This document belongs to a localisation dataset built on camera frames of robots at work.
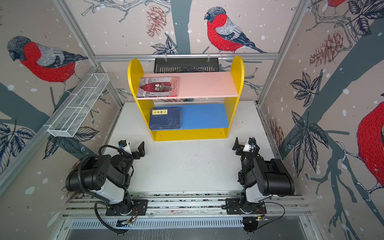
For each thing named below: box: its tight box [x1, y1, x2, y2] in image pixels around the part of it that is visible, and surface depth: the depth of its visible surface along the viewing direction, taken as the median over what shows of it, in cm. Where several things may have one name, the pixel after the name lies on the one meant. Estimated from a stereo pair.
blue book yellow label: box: [149, 107, 182, 130], surface depth 90 cm
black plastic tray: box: [153, 57, 220, 73], surface depth 97 cm
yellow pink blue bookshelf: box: [128, 56, 245, 142], surface depth 79 cm
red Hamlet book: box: [136, 77, 179, 98], surface depth 73 cm
